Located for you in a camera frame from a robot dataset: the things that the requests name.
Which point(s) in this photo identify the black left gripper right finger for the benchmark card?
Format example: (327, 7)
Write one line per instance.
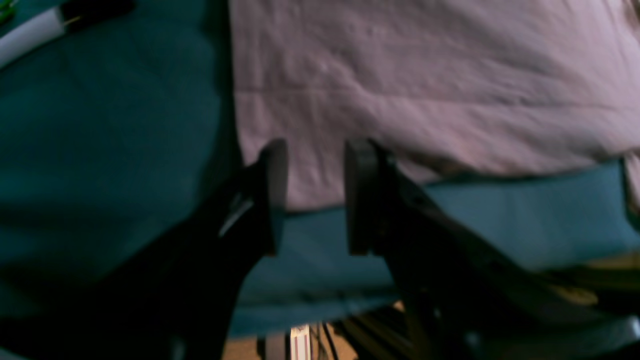
(464, 299)

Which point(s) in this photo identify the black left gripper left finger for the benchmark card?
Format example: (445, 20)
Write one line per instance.
(174, 299)

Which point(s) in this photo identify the pink T-shirt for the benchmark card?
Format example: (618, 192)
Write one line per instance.
(487, 88)

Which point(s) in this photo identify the blue table cloth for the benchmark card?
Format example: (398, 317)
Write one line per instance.
(111, 135)

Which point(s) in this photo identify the black white marker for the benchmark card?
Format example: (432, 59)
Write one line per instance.
(69, 17)

